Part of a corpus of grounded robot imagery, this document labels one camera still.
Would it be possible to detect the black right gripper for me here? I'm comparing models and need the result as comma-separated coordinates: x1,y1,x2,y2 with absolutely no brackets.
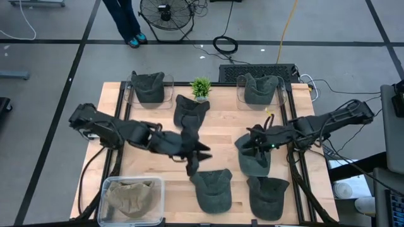
247,124,280,163

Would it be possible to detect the white looped cable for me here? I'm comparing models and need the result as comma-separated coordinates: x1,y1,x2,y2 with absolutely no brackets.
299,73,319,102

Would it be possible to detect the black device with lit keys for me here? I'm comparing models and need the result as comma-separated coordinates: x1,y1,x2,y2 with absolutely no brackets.
385,189,404,227

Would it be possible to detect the white rounded object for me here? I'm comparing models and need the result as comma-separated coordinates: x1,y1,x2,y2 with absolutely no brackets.
354,196,376,218

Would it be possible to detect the grey side table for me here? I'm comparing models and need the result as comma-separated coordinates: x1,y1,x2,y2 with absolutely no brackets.
373,167,404,227

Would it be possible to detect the black device on desk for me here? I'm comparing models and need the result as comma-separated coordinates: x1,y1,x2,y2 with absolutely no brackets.
391,79,404,119

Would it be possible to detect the grey furniture base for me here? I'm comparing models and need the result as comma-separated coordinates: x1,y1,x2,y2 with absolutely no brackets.
8,0,66,8

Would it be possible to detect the black aluminium frame rail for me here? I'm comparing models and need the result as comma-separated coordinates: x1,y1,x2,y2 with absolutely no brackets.
75,82,133,221
279,82,339,224
119,81,295,87

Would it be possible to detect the black diagonal beam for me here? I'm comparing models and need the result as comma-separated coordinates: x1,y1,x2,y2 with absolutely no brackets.
328,152,388,183

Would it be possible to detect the coiled black cable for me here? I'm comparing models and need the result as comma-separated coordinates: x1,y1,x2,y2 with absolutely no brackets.
212,0,240,55

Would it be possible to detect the person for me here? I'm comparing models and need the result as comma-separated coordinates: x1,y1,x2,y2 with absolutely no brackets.
101,0,148,49

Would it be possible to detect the black floor item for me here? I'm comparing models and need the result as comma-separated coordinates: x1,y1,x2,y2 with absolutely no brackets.
0,96,13,115

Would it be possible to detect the black baseball cap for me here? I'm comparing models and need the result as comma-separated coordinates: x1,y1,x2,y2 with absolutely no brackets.
130,71,166,104
246,174,290,221
173,94,211,129

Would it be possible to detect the black floor fan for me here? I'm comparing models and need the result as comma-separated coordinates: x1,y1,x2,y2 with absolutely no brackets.
138,0,196,44

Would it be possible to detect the small plant in white pot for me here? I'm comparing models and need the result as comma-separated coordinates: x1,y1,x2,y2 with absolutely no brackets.
190,77,213,103

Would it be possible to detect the grey desk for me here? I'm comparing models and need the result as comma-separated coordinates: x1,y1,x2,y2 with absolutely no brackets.
380,84,404,176

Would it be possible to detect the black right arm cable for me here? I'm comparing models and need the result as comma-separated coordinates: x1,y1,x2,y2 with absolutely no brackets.
263,108,276,129

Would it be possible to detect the yellow cable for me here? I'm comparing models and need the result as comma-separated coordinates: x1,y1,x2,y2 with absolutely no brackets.
276,0,300,64

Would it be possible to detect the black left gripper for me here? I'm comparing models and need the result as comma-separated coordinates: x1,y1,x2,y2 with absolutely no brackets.
176,121,213,177

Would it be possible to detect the grey floor bar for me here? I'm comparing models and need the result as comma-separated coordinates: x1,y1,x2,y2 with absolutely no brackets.
0,69,30,81

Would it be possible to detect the white floor cable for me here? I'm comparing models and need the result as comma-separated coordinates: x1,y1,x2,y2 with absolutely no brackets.
0,0,37,41

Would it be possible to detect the white round container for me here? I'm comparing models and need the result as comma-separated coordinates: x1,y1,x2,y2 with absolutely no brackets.
333,182,354,200

